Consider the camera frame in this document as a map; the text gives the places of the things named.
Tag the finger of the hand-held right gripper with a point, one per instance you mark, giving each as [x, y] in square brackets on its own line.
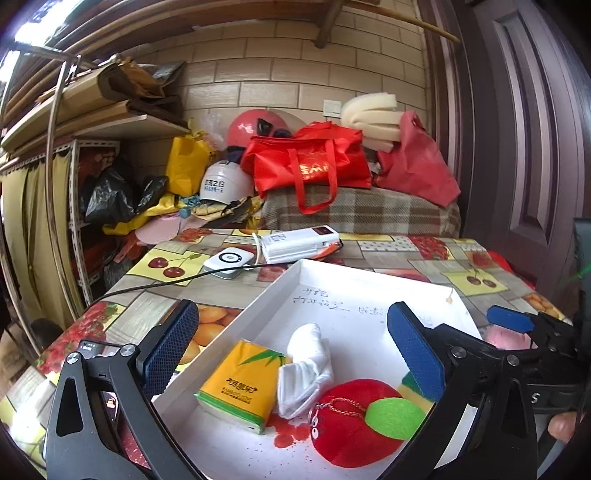
[461, 337]
[510, 318]

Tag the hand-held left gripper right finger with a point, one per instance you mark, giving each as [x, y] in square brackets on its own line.
[415, 355]

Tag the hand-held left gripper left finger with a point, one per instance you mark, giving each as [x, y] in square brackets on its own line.
[171, 344]

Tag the pink plush toy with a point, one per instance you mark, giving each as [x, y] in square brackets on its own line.
[505, 337]

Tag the green yellow scouring sponge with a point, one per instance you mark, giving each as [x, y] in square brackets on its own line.
[408, 387]

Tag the pocket tissue pack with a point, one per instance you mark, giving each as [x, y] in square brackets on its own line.
[235, 383]

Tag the white cardboard box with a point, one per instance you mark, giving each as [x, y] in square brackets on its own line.
[268, 318]

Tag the red plush apple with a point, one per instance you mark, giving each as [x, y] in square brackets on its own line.
[341, 434]

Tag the white cotton gloves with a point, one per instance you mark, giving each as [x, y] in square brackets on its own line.
[300, 369]

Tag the person's right hand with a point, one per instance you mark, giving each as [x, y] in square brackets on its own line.
[567, 427]

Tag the fruit printed tablecloth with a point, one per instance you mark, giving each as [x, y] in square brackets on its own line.
[401, 263]

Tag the white round button device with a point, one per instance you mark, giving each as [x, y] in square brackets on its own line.
[228, 261]

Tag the pink hat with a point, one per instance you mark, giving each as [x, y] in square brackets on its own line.
[159, 230]

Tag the yellow cloth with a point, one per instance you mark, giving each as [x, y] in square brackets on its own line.
[157, 207]

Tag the black plastic bag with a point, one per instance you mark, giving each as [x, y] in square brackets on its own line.
[106, 194]
[150, 189]

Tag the plaid blanket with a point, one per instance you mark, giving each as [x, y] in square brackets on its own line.
[360, 207]

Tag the white power bank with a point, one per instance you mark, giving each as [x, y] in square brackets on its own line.
[295, 244]

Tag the metal shelf rack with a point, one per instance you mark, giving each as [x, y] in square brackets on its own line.
[74, 207]

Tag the white helmet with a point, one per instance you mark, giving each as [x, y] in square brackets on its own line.
[221, 180]

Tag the brown panelled door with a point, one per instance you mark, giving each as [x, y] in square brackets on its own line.
[508, 138]

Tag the yellow bag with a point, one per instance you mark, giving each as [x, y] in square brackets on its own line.
[187, 161]

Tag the large red plastic bag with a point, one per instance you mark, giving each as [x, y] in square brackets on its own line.
[420, 157]

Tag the yellow curtain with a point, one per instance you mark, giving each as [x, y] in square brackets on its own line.
[27, 221]

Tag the red tote bag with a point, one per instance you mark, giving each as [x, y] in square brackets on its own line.
[314, 161]

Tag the red helmet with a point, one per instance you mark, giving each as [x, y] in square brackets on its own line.
[249, 127]

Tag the cream foam roll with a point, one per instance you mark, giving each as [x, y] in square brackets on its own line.
[369, 115]

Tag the brown paper bags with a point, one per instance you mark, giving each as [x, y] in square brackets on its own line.
[134, 87]

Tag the bamboo pole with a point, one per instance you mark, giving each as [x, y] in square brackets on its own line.
[438, 31]

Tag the metal tube rail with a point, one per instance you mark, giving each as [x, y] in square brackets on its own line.
[53, 138]

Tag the wall switch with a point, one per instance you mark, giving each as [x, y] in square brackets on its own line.
[331, 107]

